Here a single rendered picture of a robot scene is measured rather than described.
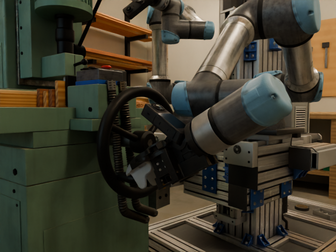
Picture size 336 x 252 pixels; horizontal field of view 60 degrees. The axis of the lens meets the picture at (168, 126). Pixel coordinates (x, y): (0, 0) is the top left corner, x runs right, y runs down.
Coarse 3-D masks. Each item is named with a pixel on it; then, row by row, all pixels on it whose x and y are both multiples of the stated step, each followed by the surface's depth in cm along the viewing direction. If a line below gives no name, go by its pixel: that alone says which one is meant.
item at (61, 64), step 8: (48, 56) 95; (56, 56) 92; (64, 56) 89; (72, 56) 91; (80, 56) 94; (48, 64) 95; (56, 64) 92; (64, 64) 89; (72, 64) 91; (48, 72) 95; (56, 72) 92; (64, 72) 90; (72, 72) 91; (64, 80) 94
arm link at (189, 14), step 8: (184, 8) 146; (192, 8) 147; (184, 16) 138; (192, 16) 129; (192, 24) 118; (200, 24) 118; (208, 24) 119; (192, 32) 118; (200, 32) 119; (208, 32) 119
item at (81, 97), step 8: (72, 88) 80; (80, 88) 78; (88, 88) 76; (96, 88) 74; (104, 88) 75; (72, 96) 80; (80, 96) 78; (88, 96) 76; (96, 96) 74; (104, 96) 75; (72, 104) 80; (80, 104) 78; (88, 104) 76; (96, 104) 74; (104, 104) 75; (80, 112) 78; (88, 112) 76; (96, 112) 74; (120, 112) 80
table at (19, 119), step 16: (0, 112) 64; (16, 112) 67; (32, 112) 70; (48, 112) 73; (64, 112) 77; (0, 128) 64; (16, 128) 67; (32, 128) 70; (48, 128) 73; (64, 128) 77; (80, 128) 75; (96, 128) 74
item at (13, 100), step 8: (0, 96) 79; (8, 96) 80; (16, 96) 82; (24, 96) 84; (32, 96) 86; (0, 104) 79; (8, 104) 80; (16, 104) 82; (24, 104) 84; (32, 104) 86
